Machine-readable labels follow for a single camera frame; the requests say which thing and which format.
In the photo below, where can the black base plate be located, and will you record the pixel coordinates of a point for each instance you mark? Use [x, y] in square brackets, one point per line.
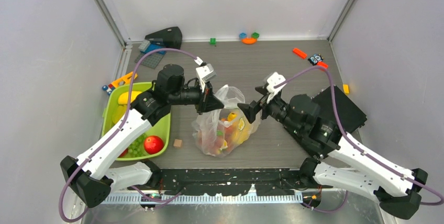
[230, 182]

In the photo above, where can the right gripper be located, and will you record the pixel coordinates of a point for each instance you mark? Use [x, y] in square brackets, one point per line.
[254, 107]

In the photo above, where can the blue toy piece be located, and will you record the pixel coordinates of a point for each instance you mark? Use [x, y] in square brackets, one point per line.
[242, 35]

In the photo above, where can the red fake apple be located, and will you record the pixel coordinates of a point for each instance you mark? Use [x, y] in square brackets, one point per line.
[153, 144]

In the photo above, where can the small wooden cube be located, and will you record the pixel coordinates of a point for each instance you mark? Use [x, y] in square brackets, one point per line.
[177, 143]

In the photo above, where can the orange yellow toy tool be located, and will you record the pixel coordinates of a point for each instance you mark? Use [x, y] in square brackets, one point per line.
[124, 80]

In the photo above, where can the grey small toy brick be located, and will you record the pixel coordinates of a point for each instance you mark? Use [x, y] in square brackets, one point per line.
[143, 47]

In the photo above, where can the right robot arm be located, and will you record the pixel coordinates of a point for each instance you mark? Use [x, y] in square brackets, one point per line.
[337, 159]

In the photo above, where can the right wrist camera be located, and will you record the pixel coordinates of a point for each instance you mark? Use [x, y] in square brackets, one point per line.
[272, 85]

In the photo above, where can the red fake lychee bunch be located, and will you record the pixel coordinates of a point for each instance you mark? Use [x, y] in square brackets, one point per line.
[218, 144]

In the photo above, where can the green cube by ring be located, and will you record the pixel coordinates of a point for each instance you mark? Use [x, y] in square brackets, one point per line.
[255, 35]

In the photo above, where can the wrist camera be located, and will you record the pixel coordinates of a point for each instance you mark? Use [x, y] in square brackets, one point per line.
[272, 85]
[205, 72]

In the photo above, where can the black wedge block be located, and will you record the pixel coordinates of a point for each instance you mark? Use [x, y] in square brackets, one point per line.
[167, 38]

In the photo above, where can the yellow toy block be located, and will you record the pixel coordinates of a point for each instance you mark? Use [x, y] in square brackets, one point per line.
[346, 89]

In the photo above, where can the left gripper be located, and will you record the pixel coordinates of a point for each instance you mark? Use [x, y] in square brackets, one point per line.
[212, 102]

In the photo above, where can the orange toy bar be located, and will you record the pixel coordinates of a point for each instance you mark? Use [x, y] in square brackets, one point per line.
[300, 53]

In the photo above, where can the grey toy baseplate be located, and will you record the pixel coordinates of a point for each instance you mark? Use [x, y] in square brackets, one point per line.
[152, 61]

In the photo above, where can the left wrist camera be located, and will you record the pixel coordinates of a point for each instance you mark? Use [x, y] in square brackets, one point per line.
[205, 72]

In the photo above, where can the red toy brick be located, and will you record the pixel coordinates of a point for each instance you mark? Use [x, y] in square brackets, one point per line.
[322, 64]

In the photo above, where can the green plastic tray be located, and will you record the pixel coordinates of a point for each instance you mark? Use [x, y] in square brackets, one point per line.
[113, 113]

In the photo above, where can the clear printed plastic bag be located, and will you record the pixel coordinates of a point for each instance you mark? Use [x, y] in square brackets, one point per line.
[215, 120]

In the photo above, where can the black box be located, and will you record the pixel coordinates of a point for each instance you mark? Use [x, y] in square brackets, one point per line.
[347, 108]

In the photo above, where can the green fake grapes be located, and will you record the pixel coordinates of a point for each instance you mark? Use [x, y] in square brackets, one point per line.
[136, 148]

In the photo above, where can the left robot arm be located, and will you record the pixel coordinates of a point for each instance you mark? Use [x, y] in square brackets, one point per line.
[90, 175]

